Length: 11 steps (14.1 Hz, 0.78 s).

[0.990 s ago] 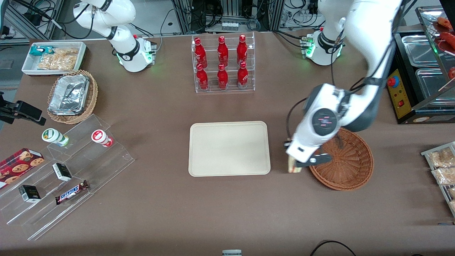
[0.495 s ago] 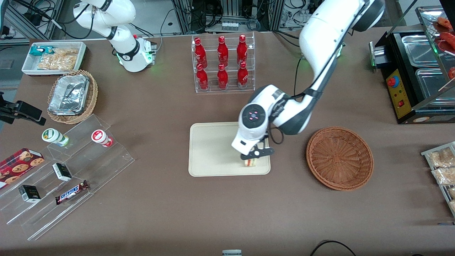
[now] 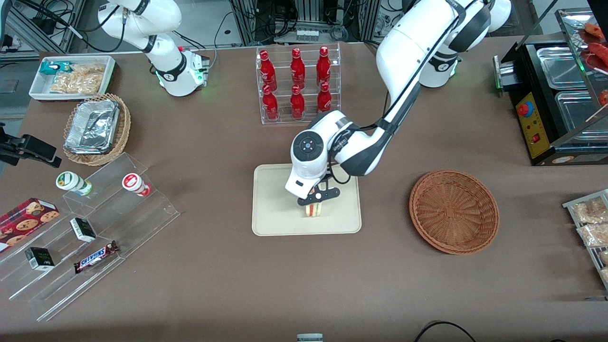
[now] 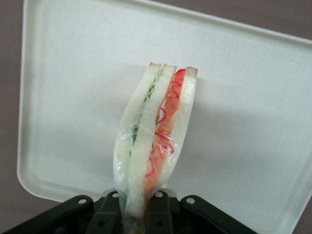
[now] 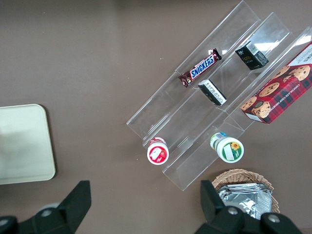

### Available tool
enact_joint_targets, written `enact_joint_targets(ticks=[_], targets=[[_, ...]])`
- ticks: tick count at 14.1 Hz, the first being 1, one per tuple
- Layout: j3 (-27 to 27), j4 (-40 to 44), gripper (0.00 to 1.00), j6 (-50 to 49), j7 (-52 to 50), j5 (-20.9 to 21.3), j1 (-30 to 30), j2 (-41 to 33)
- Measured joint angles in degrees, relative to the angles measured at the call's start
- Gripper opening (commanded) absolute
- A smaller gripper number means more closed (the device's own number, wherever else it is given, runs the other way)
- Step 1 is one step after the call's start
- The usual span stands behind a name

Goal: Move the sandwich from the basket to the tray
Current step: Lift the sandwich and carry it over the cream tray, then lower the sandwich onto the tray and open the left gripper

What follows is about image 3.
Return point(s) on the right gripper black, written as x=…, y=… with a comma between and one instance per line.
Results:
x=24, y=146

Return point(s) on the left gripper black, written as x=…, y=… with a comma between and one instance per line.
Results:
x=326, y=177

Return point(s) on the triangular sandwich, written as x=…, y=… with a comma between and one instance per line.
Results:
x=314, y=211

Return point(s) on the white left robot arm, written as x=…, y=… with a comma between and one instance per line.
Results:
x=408, y=42

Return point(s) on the beige rectangular tray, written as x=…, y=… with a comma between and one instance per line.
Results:
x=270, y=209

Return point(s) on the oval light wicker basket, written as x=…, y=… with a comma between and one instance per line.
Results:
x=122, y=128

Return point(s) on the round brown wicker basket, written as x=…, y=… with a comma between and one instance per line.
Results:
x=453, y=211

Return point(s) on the green lid drink cup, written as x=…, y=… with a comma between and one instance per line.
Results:
x=71, y=182

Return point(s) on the stacked aluminium foil containers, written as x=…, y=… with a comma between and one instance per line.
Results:
x=92, y=127

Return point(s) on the white rectangular snack bin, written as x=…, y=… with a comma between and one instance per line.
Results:
x=38, y=90

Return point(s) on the red cookie box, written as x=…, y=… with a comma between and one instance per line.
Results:
x=26, y=221

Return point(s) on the clear bag of crackers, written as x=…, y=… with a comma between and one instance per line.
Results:
x=80, y=80

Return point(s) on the teal snack packet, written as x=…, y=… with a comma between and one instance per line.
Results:
x=50, y=68

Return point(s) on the clear acrylic bottle rack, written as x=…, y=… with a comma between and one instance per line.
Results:
x=308, y=118

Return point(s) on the small black carton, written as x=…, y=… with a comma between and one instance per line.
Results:
x=83, y=229
x=40, y=259

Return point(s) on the red lid drink cup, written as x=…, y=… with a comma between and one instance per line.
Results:
x=134, y=183

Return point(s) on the red cola bottle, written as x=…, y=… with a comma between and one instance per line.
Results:
x=324, y=102
x=297, y=104
x=298, y=69
x=267, y=71
x=270, y=105
x=323, y=66

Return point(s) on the snickers chocolate bar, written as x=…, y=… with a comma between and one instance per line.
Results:
x=95, y=257

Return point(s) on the clear acrylic stepped display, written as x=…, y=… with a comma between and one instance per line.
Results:
x=142, y=223

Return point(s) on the grey white device edge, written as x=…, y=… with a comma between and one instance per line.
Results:
x=309, y=337

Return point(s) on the white power strip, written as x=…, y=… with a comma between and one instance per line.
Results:
x=307, y=34

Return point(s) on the red emergency button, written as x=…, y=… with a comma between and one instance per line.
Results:
x=525, y=109

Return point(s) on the black food warmer machine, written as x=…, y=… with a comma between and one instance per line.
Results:
x=525, y=71

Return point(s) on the clear bag of pastry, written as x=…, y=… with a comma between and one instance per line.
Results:
x=589, y=211
x=593, y=235

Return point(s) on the steel warmer pan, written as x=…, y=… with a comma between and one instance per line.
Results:
x=560, y=69
x=577, y=114

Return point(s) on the metal glass warmer cover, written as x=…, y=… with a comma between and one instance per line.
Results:
x=563, y=19

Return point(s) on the red sausage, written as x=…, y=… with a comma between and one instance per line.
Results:
x=599, y=53
x=593, y=30

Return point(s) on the aluminium frame equipment rack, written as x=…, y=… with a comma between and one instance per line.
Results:
x=308, y=14

